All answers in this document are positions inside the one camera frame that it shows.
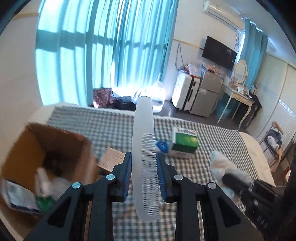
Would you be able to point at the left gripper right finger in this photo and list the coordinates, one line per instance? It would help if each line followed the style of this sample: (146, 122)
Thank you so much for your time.
(204, 206)

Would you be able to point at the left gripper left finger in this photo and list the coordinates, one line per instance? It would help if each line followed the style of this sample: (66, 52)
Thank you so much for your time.
(86, 210)

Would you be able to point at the green snack packet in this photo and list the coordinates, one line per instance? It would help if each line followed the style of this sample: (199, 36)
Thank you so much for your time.
(45, 203)

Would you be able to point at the black white plastic bag bundle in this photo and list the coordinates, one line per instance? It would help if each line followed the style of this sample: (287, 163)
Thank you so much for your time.
(219, 166)

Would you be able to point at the small wooden box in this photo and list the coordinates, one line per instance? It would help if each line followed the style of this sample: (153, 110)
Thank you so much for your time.
(110, 159)

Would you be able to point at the green white carton box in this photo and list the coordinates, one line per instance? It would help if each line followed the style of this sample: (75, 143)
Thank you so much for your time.
(184, 143)

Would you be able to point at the translucent white comb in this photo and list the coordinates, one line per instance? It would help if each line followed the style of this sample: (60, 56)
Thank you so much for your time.
(145, 182)

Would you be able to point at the brown cardboard box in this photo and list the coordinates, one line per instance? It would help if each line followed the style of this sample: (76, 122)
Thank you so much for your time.
(67, 157)

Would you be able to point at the blue white small packet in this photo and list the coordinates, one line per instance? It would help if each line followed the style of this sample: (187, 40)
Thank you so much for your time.
(163, 146)

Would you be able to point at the white dressing table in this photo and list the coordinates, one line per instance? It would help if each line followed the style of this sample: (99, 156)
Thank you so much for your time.
(250, 101)

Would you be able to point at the patterned dark bag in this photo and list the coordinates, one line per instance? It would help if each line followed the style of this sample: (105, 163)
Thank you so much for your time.
(103, 97)

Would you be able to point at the grey mini fridge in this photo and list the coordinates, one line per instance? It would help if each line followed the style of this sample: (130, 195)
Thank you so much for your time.
(207, 94)

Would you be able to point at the oval vanity mirror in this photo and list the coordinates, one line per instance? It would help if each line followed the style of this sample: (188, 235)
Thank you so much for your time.
(240, 72)

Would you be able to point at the white suitcase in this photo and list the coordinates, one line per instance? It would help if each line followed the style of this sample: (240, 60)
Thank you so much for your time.
(185, 91)

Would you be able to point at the blue window curtain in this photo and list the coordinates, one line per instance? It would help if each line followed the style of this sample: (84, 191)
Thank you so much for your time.
(84, 45)

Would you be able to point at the white air conditioner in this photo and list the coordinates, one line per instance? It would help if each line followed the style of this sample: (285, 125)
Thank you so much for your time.
(225, 14)

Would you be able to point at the black wall television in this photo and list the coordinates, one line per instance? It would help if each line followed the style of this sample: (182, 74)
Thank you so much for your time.
(219, 53)

